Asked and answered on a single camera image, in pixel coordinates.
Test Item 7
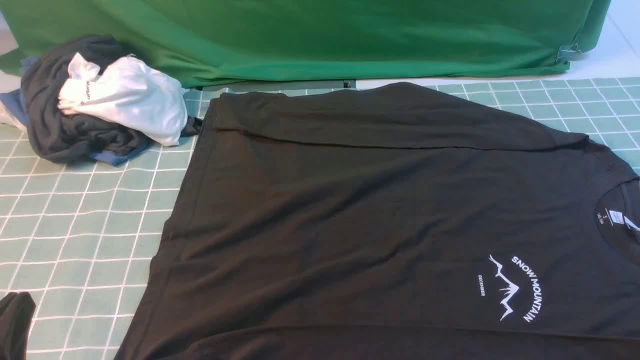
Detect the green backdrop cloth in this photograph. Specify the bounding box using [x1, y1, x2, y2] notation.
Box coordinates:
[1, 0, 611, 87]

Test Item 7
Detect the white crumpled shirt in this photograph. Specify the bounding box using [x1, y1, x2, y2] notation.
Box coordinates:
[58, 53, 188, 146]

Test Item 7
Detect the dark gray crumpled garment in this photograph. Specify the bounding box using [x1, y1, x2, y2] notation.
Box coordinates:
[21, 35, 202, 166]

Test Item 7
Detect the metal binder clip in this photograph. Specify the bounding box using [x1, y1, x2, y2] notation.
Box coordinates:
[557, 43, 583, 63]

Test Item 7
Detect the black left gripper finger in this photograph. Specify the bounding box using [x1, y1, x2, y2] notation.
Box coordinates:
[0, 292, 35, 360]

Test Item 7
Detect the dark gray long-sleeve shirt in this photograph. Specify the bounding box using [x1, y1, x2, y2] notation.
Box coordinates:
[115, 82, 640, 360]

